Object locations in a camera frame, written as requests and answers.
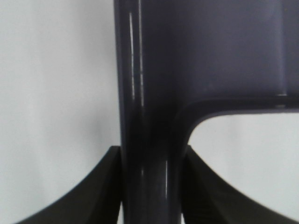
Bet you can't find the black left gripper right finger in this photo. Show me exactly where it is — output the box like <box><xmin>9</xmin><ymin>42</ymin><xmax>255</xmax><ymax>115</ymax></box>
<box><xmin>182</xmin><ymin>146</ymin><xmax>296</xmax><ymax>224</ymax></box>

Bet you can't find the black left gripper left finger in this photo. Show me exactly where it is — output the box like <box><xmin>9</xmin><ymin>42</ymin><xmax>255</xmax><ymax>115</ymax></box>
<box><xmin>21</xmin><ymin>146</ymin><xmax>122</xmax><ymax>224</ymax></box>

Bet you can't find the purple plastic dustpan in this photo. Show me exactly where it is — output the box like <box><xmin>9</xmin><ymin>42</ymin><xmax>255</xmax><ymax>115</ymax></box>
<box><xmin>114</xmin><ymin>0</ymin><xmax>299</xmax><ymax>224</ymax></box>

